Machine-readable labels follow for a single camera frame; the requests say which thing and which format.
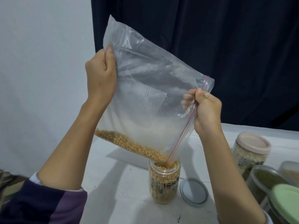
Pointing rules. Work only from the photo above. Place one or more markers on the person's left hand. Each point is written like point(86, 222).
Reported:
point(100, 77)

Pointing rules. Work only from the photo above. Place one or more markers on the person's right hand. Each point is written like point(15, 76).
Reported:
point(208, 114)

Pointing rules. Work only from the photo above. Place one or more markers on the zip bag of corn kernels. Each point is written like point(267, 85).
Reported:
point(149, 91)

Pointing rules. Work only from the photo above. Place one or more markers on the pink round lid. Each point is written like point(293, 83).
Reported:
point(253, 142)

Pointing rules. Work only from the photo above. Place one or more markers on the transparent jar pink lid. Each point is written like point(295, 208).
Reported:
point(250, 154)

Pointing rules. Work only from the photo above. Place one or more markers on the blue round lid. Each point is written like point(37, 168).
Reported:
point(194, 191)

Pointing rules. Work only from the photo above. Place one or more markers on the transparent jar blue lid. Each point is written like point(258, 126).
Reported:
point(164, 184)

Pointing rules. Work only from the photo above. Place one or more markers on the pile of green beans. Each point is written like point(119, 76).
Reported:
point(271, 178)

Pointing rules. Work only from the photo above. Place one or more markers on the transparent jar green lid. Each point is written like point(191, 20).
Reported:
point(275, 210)

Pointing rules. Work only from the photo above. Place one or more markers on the green round lid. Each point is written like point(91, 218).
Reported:
point(286, 202)

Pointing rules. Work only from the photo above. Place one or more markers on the person's right forearm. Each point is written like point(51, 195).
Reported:
point(229, 179)

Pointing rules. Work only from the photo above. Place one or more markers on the person's left forearm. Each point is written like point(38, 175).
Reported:
point(70, 151)

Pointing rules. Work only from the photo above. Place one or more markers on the dark navy curtain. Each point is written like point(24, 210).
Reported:
point(201, 44)

